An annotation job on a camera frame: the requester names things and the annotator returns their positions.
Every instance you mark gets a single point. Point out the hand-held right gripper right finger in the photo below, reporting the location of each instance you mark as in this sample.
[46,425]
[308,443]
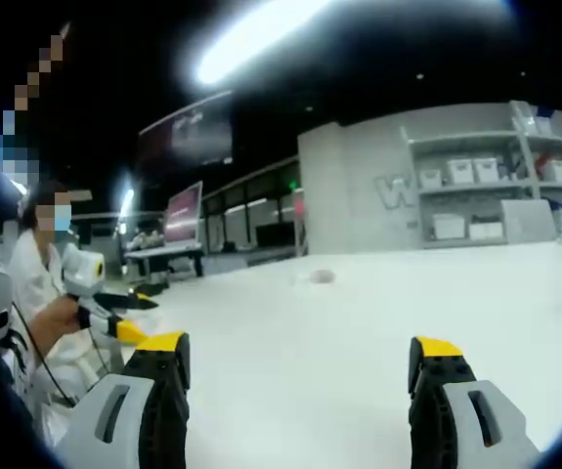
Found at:
[461,420]

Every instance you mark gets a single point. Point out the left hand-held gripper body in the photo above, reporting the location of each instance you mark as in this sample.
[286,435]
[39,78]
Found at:
[82,268]

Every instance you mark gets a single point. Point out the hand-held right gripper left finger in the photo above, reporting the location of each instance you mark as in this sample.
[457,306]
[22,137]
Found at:
[129,420]

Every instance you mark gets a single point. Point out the person's left hand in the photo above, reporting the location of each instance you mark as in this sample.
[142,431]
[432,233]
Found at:
[63,317]

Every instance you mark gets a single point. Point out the grey table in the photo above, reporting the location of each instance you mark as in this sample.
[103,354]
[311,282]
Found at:
[163,254]

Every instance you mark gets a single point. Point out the small tube light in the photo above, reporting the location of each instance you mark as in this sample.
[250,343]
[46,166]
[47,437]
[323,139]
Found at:
[127,202]

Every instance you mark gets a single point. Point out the large display screen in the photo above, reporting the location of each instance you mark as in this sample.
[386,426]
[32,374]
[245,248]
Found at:
[183,215]

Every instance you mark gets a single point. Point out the dark hanging screen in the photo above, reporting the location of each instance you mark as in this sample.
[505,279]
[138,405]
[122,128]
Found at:
[187,132]

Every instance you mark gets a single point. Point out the grey cabinet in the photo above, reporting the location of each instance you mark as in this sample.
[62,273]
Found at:
[527,222]

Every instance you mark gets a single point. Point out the grey shelf with white boxes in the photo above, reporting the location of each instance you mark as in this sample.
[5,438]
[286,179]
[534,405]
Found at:
[460,171]

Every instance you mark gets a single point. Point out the long ceiling light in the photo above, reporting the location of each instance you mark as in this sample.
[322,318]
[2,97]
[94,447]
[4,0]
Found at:
[251,44]

